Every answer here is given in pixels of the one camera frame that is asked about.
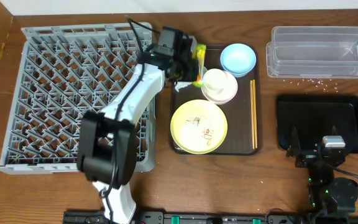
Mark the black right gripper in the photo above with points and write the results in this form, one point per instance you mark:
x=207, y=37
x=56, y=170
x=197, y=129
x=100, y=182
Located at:
x=327, y=149

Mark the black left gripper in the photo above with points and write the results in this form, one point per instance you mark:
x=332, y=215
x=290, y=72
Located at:
x=187, y=70

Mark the green yellow snack wrapper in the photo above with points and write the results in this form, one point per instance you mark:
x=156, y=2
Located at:
x=197, y=59

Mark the cream white cup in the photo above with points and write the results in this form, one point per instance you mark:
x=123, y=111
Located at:
x=214, y=81

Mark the pink shallow bowl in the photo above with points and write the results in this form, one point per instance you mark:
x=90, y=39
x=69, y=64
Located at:
x=227, y=94

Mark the light blue bowl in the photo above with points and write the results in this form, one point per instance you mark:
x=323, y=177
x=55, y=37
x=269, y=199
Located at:
x=238, y=59

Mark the white tissue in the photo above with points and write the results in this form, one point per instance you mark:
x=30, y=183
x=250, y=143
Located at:
x=180, y=85

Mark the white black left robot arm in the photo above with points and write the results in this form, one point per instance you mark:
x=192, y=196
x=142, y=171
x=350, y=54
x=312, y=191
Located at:
x=106, y=150

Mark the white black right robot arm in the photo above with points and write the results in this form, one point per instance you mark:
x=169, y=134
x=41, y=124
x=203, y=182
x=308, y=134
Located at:
x=333, y=198

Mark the clear plastic waste bin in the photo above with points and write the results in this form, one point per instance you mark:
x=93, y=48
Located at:
x=313, y=52

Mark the grey plastic dishwasher rack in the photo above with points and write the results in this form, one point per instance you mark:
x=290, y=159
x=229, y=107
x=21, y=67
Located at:
x=65, y=71

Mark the black plastic tray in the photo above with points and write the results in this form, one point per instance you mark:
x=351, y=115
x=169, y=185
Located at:
x=314, y=116

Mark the yellow plate with scraps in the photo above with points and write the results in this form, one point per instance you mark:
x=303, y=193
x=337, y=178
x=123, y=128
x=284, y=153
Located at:
x=198, y=127

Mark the left wooden chopstick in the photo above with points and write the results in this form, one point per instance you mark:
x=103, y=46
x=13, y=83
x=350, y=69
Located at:
x=252, y=113

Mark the wooden chopstick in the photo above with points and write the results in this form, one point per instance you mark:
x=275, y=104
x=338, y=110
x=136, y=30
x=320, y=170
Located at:
x=252, y=113
x=255, y=111

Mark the right wooden chopstick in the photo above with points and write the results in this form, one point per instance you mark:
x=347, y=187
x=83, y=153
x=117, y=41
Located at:
x=255, y=111

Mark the black equipment rail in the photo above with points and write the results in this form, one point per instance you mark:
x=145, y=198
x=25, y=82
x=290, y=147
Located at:
x=71, y=217

